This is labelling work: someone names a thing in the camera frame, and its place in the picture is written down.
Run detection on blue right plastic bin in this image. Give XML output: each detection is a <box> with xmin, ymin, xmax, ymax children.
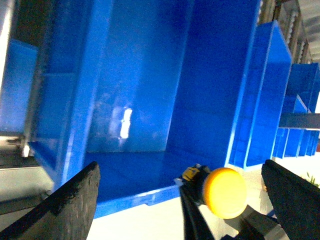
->
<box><xmin>228</xmin><ymin>20</ymin><xmax>292</xmax><ymax>171</ymax></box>

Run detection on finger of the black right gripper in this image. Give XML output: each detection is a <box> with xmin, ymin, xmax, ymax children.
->
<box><xmin>236</xmin><ymin>208</ymin><xmax>288</xmax><ymax>240</ymax></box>
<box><xmin>179</xmin><ymin>186</ymin><xmax>215</xmax><ymax>240</ymax></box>

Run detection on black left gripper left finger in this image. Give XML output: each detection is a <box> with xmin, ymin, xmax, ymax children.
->
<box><xmin>0</xmin><ymin>161</ymin><xmax>101</xmax><ymax>240</ymax></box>

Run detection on yellow mushroom push button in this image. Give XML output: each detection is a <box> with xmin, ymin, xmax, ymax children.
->
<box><xmin>174</xmin><ymin>163</ymin><xmax>247</xmax><ymax>219</ymax></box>

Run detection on blue plastic bin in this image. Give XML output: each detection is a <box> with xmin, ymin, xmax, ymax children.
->
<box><xmin>0</xmin><ymin>39</ymin><xmax>38</xmax><ymax>136</ymax></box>
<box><xmin>29</xmin><ymin>0</ymin><xmax>260</xmax><ymax>218</ymax></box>
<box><xmin>228</xmin><ymin>20</ymin><xmax>292</xmax><ymax>171</ymax></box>

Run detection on potted green plant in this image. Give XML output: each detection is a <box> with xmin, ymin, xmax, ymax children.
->
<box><xmin>301</xmin><ymin>172</ymin><xmax>320</xmax><ymax>188</ymax></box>

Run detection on blue left plastic bin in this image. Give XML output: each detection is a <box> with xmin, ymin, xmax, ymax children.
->
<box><xmin>0</xmin><ymin>39</ymin><xmax>38</xmax><ymax>136</ymax></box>

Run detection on metal rack frame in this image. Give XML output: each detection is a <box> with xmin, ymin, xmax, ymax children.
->
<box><xmin>0</xmin><ymin>0</ymin><xmax>320</xmax><ymax>216</ymax></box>

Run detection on blue middle plastic bin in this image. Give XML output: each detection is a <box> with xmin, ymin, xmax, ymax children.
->
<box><xmin>29</xmin><ymin>0</ymin><xmax>260</xmax><ymax>218</ymax></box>

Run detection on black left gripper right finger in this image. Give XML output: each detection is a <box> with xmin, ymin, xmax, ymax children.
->
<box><xmin>261</xmin><ymin>159</ymin><xmax>320</xmax><ymax>240</ymax></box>

